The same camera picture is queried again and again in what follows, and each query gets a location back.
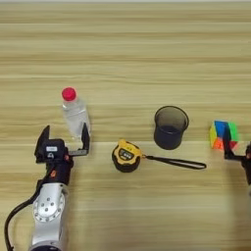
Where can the colourful puzzle cube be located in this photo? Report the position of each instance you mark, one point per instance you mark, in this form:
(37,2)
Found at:
(217,134)

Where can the yellow black tape measure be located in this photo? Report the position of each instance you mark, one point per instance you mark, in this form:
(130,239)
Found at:
(125,157)

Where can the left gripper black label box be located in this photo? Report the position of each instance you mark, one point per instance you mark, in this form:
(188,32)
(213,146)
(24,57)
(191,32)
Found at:
(59,153)

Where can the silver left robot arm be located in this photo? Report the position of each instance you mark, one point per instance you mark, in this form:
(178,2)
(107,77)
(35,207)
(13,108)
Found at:
(49,202)

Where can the black mesh pen cup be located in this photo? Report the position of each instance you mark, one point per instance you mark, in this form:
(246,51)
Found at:
(170,137)

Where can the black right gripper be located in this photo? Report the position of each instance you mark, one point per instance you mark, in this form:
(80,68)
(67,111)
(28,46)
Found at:
(248,166)

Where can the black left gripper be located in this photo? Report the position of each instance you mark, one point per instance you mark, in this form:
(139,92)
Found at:
(60,173)

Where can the clear bottle red cap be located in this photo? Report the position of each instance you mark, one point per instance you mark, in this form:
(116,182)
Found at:
(75,114)

